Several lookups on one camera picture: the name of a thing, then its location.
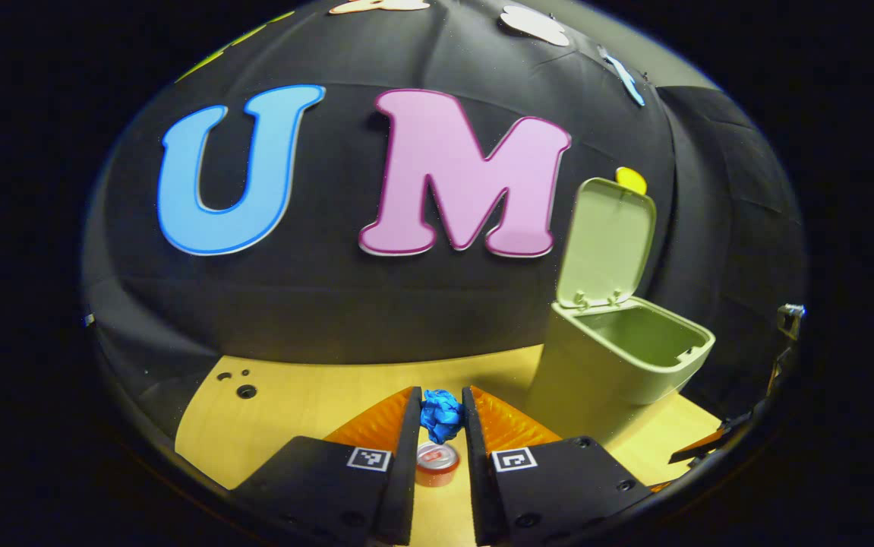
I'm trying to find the pale green desktop garbage bin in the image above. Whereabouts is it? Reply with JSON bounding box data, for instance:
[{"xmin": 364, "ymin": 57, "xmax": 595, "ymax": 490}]
[{"xmin": 525, "ymin": 176, "xmax": 717, "ymax": 441}]

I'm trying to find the black backdrop cloth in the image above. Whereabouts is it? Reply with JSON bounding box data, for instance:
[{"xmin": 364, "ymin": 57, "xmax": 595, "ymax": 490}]
[{"xmin": 80, "ymin": 0, "xmax": 809, "ymax": 441}]

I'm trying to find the blue paper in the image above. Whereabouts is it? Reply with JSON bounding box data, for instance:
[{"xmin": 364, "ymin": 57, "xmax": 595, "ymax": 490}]
[{"xmin": 419, "ymin": 389, "xmax": 466, "ymax": 445}]

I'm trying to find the large silver metal clip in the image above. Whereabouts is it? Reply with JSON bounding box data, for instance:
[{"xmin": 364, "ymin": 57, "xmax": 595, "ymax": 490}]
[{"xmin": 777, "ymin": 303, "xmax": 807, "ymax": 340}]

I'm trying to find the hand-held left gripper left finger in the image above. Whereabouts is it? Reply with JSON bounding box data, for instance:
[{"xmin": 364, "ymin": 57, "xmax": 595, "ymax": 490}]
[{"xmin": 230, "ymin": 386, "xmax": 424, "ymax": 547}]

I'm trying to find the red pop can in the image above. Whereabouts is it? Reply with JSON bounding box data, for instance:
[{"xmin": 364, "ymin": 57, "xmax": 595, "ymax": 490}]
[{"xmin": 415, "ymin": 441, "xmax": 461, "ymax": 488}]

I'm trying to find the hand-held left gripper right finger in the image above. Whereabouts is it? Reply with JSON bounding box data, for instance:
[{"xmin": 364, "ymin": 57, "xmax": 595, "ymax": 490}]
[{"xmin": 462, "ymin": 385, "xmax": 654, "ymax": 547}]

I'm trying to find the wooden desktop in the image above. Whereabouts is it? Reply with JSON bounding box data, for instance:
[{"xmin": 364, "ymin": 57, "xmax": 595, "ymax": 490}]
[{"xmin": 175, "ymin": 343, "xmax": 722, "ymax": 547}]

